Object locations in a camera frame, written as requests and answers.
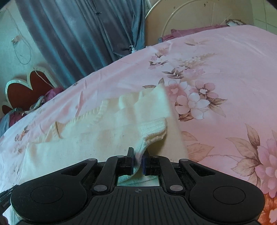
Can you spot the cream round headboard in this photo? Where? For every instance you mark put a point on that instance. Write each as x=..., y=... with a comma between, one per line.
x=183, y=15

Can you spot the blue grey curtain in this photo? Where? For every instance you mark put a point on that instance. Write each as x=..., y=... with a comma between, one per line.
x=77, y=38

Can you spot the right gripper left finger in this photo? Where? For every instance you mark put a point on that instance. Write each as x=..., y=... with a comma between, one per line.
x=113, y=168

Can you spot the white knit sweater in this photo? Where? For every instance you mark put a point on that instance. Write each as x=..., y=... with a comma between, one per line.
x=45, y=142

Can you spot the red white scalloped headboard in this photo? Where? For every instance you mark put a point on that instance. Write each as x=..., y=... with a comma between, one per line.
x=22, y=93

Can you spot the purple pillow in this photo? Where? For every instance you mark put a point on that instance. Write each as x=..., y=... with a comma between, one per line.
x=181, y=33

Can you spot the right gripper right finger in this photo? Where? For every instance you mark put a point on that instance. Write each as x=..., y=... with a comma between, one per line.
x=162, y=168

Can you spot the pink floral bed sheet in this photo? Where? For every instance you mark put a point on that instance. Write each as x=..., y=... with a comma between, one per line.
x=222, y=85

